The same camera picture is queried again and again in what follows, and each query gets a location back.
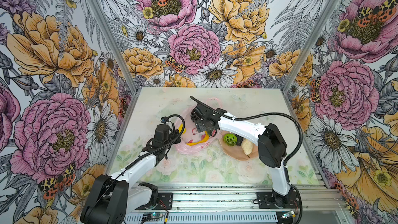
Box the yellow banana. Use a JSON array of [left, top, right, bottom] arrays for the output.
[[186, 131, 210, 146]]

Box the pink plastic bag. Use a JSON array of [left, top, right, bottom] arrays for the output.
[[173, 106, 222, 155]]

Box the green bumpy fruit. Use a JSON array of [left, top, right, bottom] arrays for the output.
[[223, 133, 238, 147]]

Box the dark brown fruit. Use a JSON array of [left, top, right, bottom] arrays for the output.
[[235, 135, 244, 146]]

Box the pink scalloped bowl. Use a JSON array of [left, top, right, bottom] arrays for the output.
[[219, 131, 259, 161]]

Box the white garlic bulb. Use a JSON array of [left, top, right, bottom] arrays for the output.
[[241, 139, 254, 156]]

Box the yellow lemon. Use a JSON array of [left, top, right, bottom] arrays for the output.
[[178, 124, 185, 134]]

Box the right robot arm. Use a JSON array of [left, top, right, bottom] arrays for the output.
[[190, 96, 303, 208]]

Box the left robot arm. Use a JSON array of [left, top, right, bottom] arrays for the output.
[[80, 123, 182, 224]]

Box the left green circuit board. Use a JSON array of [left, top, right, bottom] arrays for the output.
[[141, 213, 164, 223]]

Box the green circuit board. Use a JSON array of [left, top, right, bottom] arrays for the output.
[[282, 210, 296, 219], [141, 213, 164, 223]]

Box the right green circuit board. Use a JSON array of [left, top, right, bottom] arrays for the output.
[[282, 210, 296, 219]]

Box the left black cable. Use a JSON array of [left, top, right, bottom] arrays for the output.
[[93, 114, 186, 206]]

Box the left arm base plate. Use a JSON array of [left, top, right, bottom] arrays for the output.
[[136, 192, 174, 211]]

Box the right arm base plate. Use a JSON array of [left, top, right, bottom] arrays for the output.
[[253, 191, 302, 209]]

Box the aluminium front rail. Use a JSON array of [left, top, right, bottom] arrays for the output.
[[122, 186, 353, 224]]

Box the left aluminium frame post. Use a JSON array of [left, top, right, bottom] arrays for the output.
[[86, 0, 139, 96]]

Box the aluminium frame post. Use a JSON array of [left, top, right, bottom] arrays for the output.
[[282, 0, 341, 94], [86, 0, 139, 96]]

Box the right aluminium frame post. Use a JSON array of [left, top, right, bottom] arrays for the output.
[[282, 0, 341, 94]]

